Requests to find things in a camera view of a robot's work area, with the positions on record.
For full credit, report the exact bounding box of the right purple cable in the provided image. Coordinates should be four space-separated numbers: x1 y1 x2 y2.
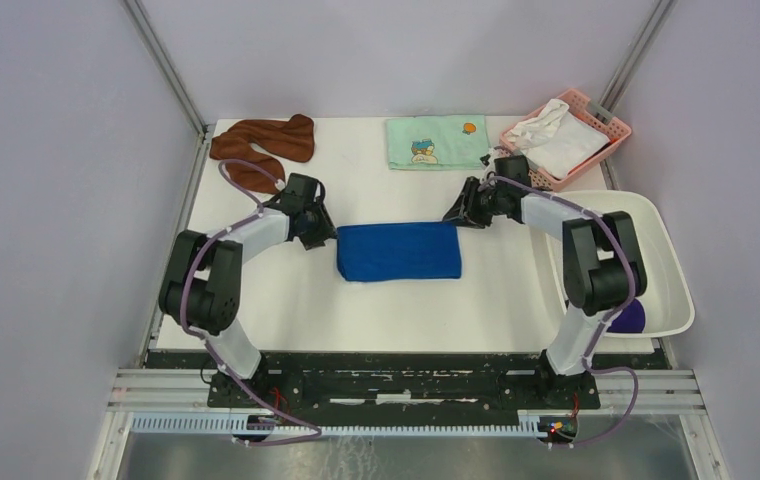
485 173 641 449

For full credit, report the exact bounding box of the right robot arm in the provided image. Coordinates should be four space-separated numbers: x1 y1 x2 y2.
442 155 647 408

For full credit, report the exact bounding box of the purple cable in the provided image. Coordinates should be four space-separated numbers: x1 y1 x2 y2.
178 158 323 448
485 173 641 449

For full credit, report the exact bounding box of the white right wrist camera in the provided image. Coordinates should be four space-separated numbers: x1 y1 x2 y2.
480 150 498 185

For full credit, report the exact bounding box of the brown towel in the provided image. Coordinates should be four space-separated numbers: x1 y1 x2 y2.
210 114 315 195

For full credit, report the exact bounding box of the mint green cartoon towel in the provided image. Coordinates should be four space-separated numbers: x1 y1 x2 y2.
385 115 491 171

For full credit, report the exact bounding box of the white slotted cable duct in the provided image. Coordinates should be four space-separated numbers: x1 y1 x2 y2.
130 412 546 439

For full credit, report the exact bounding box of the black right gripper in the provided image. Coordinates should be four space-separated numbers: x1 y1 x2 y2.
443 176 507 230

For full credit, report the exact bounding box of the blue towel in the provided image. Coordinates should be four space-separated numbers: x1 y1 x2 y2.
336 222 462 283

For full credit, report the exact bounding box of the pink plastic basket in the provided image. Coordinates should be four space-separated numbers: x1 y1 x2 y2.
499 89 632 191

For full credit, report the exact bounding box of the white plastic tub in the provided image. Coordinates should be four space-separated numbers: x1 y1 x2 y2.
560 190 695 340

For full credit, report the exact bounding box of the aluminium frame rail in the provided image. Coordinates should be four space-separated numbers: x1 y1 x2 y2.
108 369 707 416

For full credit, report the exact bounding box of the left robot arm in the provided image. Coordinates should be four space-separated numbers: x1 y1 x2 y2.
158 174 337 407

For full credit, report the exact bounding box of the purple towel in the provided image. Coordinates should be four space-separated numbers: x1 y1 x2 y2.
607 298 647 334

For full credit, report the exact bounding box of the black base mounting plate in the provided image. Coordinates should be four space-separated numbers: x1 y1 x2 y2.
144 349 673 429

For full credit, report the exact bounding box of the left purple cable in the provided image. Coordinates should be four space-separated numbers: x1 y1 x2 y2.
178 158 323 448

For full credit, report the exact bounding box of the white cloth in basket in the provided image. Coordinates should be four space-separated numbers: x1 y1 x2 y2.
504 99 610 180

